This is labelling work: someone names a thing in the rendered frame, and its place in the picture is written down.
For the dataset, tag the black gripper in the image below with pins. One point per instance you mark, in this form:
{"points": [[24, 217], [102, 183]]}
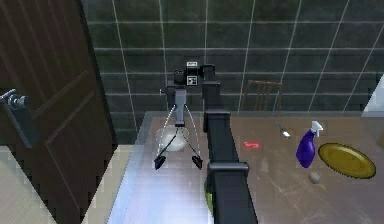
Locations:
{"points": [[180, 100]]}

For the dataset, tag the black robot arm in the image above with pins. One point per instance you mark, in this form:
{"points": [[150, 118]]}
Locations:
{"points": [[226, 193]]}

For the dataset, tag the clear glass bowl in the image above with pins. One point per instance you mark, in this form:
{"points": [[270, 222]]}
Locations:
{"points": [[178, 142]]}

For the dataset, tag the green lettuce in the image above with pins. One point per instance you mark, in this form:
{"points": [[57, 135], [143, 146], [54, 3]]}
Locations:
{"points": [[209, 200]]}

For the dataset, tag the brown wooden chair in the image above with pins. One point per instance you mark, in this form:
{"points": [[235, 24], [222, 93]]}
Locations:
{"points": [[263, 96]]}

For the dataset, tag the small red flat item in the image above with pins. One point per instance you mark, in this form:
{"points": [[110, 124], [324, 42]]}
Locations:
{"points": [[252, 145]]}

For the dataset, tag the silver spoon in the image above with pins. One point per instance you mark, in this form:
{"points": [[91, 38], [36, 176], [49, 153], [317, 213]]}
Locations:
{"points": [[285, 132]]}

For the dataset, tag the brown wooden table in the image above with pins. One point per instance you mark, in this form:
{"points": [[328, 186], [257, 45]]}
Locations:
{"points": [[293, 200]]}

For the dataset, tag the purple spray bottle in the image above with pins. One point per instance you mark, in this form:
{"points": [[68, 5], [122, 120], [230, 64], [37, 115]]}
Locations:
{"points": [[306, 150]]}

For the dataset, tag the dark brown room door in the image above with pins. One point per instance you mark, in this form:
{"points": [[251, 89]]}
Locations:
{"points": [[60, 100]]}

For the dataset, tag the small brown potato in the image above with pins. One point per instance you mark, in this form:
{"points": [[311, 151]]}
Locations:
{"points": [[314, 177]]}

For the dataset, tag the yellow plate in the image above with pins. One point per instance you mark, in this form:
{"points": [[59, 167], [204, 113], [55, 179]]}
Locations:
{"points": [[346, 160]]}

